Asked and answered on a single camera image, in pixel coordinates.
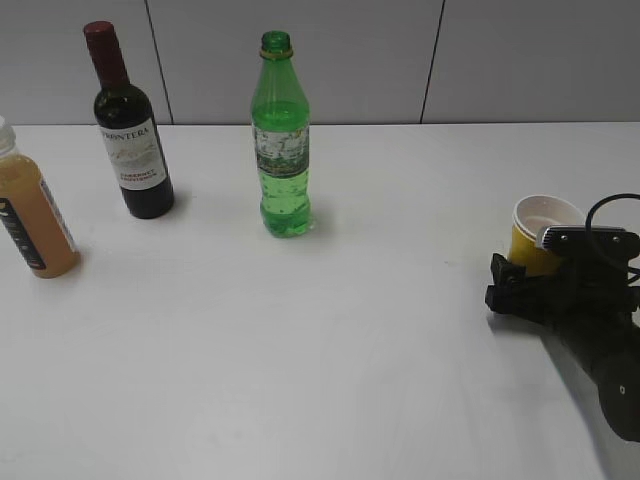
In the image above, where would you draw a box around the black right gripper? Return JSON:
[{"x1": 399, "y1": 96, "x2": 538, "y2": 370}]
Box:
[{"x1": 485, "y1": 249, "x2": 639, "y2": 325}]

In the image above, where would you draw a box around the yellow paper cup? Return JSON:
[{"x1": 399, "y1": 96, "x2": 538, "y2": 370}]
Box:
[{"x1": 508, "y1": 195, "x2": 585, "y2": 276}]

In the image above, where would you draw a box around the green sprite bottle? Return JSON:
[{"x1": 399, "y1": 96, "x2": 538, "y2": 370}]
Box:
[{"x1": 251, "y1": 30, "x2": 311, "y2": 238}]

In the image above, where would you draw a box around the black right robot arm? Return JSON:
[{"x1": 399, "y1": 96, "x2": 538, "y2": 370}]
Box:
[{"x1": 485, "y1": 253, "x2": 639, "y2": 442}]

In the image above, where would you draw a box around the dark red wine bottle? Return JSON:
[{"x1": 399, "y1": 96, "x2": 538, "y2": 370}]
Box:
[{"x1": 83, "y1": 21, "x2": 174, "y2": 219}]

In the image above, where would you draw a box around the orange juice bottle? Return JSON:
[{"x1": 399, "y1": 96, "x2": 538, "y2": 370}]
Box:
[{"x1": 1, "y1": 119, "x2": 80, "y2": 279}]

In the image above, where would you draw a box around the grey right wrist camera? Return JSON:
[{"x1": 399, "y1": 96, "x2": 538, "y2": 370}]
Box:
[{"x1": 535, "y1": 225, "x2": 639, "y2": 262}]

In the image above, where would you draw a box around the black camera cable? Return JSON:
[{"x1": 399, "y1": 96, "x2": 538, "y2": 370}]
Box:
[{"x1": 583, "y1": 193, "x2": 640, "y2": 286}]

